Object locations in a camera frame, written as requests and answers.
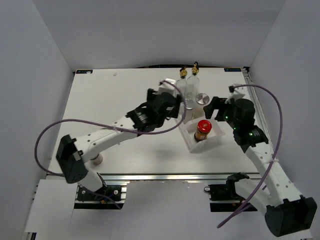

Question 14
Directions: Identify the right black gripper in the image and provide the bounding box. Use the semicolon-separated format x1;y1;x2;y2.
203;97;239;130

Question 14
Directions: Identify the silver lid white canister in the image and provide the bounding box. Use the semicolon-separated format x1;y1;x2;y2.
194;93;210;118

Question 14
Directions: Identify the silver shaker blue label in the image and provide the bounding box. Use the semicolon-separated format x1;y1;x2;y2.
184;99;196;123

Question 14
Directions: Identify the red lid sauce jar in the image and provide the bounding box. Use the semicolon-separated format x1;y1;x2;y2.
194;119;212;142

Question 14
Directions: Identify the glass cruet dark powder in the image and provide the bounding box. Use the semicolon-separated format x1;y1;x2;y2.
176;66;188;97

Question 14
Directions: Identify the clear glass cruet bottle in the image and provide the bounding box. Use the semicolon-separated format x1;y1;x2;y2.
185;61;200;102

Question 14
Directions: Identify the small jar labelled lid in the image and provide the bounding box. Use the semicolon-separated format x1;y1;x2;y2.
90;154;103;166

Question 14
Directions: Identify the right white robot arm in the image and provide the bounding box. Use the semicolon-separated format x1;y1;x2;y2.
203;96;317;237

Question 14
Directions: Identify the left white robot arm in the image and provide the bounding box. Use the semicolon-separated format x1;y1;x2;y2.
56;89;182;200

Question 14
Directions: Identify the white plastic organizer tray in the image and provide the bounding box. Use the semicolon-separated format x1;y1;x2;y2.
178;116;225;153

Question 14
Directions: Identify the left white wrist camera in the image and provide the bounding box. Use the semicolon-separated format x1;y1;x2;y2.
157;78;177;97

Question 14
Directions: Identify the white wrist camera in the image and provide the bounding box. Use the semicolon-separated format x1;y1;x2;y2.
225;84;246;104
157;78;177;97

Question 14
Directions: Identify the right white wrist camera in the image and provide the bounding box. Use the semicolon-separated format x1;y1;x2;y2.
225;84;246;104

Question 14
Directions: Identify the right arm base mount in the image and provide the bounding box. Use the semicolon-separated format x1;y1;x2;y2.
203;172;250;213

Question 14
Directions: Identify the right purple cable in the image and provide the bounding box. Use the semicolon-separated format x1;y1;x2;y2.
216;84;283;229

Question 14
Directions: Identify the purple cable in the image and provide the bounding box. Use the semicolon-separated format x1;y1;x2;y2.
34;79;188;210
216;84;283;229

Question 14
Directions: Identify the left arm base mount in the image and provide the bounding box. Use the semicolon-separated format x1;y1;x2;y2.
74;181;129;210

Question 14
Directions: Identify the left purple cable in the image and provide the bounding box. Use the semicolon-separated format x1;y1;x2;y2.
34;79;188;210

